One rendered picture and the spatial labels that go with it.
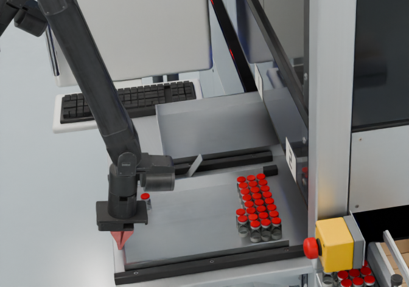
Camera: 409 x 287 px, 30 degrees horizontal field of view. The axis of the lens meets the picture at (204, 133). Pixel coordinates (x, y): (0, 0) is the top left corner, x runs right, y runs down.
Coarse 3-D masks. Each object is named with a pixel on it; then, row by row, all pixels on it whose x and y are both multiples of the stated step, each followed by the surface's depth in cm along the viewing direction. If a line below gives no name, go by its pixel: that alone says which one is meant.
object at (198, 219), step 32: (160, 192) 177; (192, 192) 177; (224, 192) 176; (160, 224) 168; (192, 224) 168; (224, 224) 167; (128, 256) 161; (160, 256) 160; (192, 256) 155; (224, 256) 156
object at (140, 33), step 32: (96, 0) 223; (128, 0) 224; (160, 0) 226; (192, 0) 227; (96, 32) 229; (128, 32) 230; (160, 32) 231; (192, 32) 233; (64, 64) 234; (128, 64) 236; (160, 64) 237; (192, 64) 239
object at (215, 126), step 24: (240, 96) 206; (168, 120) 204; (192, 120) 203; (216, 120) 202; (240, 120) 201; (264, 120) 200; (168, 144) 194; (192, 144) 193; (216, 144) 193; (240, 144) 192; (264, 144) 191
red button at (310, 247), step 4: (304, 240) 142; (308, 240) 141; (312, 240) 141; (304, 244) 142; (308, 244) 141; (312, 244) 140; (316, 244) 141; (304, 248) 142; (308, 248) 140; (312, 248) 140; (316, 248) 140; (304, 252) 142; (308, 252) 141; (312, 252) 140; (316, 252) 140; (308, 256) 141; (312, 256) 141; (316, 256) 141
